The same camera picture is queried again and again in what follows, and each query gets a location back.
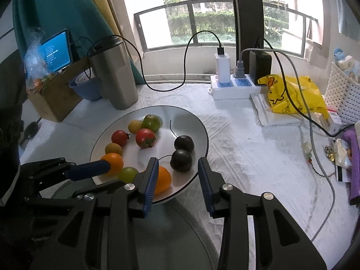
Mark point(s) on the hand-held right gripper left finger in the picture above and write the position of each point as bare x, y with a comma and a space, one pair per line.
150, 180

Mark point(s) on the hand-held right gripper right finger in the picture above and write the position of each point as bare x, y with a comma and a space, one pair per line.
206, 182

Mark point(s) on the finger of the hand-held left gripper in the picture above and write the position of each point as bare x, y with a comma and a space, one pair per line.
87, 170
47, 164

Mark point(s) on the orange tomato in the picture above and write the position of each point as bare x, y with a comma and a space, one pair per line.
163, 180

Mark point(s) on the green tomato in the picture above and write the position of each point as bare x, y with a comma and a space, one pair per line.
128, 174
151, 123

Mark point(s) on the small orange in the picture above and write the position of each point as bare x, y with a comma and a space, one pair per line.
115, 160

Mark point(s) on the dark plum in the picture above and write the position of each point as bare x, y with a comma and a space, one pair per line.
181, 160
184, 143

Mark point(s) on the large red tomato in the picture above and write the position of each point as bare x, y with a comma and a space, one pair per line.
145, 138

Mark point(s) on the white plate with dark rim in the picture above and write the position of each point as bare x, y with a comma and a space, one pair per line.
182, 123

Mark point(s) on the small black object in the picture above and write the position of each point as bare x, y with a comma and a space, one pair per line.
31, 130

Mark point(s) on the small red cherry tomato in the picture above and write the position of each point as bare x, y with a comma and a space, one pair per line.
119, 137

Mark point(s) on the small yellow fruit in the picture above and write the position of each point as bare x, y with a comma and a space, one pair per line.
134, 126

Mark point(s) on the cardboard box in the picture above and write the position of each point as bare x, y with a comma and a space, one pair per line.
56, 98

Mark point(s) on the blue bowl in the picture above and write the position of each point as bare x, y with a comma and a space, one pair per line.
84, 91

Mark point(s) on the white flat package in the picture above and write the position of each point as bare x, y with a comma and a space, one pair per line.
261, 112

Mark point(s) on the white power strip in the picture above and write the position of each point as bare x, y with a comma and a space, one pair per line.
225, 91

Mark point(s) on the stainless steel tumbler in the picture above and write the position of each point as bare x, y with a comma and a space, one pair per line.
115, 78

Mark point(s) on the clear plastic bag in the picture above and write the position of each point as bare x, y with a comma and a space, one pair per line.
33, 62

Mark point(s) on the yellow plastic bag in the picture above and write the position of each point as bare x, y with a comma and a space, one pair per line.
278, 101

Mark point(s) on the tablet with blue screen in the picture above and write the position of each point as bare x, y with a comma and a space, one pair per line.
54, 52

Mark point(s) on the white charger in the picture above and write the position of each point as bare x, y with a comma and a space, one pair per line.
223, 69

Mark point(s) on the metal key charm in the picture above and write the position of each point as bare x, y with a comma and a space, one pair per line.
329, 153

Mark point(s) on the black power adapter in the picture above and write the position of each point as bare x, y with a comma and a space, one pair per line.
260, 67

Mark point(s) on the small white box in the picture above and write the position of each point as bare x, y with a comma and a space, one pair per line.
327, 123

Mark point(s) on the white card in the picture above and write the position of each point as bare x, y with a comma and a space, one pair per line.
341, 175

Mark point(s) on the printed packet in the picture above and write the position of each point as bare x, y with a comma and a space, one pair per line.
341, 153
350, 66

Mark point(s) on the purple cloth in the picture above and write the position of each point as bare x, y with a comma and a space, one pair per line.
355, 174

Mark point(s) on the teal curtain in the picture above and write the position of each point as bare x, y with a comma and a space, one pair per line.
64, 8

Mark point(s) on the white perforated basket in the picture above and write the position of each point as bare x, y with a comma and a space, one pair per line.
343, 98

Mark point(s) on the yellow curtain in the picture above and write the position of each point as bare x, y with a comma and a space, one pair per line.
112, 5

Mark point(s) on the balcony railing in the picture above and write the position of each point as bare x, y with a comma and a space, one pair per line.
197, 5

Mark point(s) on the blue bottle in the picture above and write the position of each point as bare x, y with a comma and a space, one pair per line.
339, 54

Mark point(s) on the black window post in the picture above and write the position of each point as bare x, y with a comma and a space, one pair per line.
247, 11

